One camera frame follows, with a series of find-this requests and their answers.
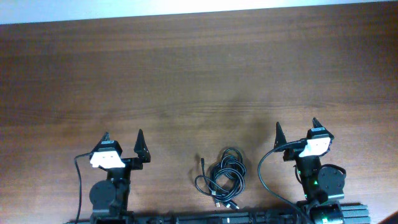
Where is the black USB cable thick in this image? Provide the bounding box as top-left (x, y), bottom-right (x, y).
top-left (208, 148), bottom-right (247, 210)

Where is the black USB cable thin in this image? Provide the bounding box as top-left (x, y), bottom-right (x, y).
top-left (194, 158), bottom-right (231, 208)

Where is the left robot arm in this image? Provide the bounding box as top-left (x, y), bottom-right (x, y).
top-left (89, 129), bottom-right (151, 224)

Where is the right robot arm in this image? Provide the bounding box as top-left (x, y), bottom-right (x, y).
top-left (274, 118), bottom-right (346, 223)

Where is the right camera cable black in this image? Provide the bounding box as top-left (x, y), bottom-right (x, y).
top-left (257, 139), bottom-right (315, 224)

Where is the camera cable black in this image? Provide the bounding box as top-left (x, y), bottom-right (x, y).
top-left (73, 152), bottom-right (92, 224)
top-left (257, 139), bottom-right (315, 224)

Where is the left camera cable black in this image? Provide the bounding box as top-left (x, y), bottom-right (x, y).
top-left (73, 152), bottom-right (92, 224)

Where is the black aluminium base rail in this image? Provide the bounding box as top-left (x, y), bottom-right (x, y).
top-left (78, 204), bottom-right (371, 224)

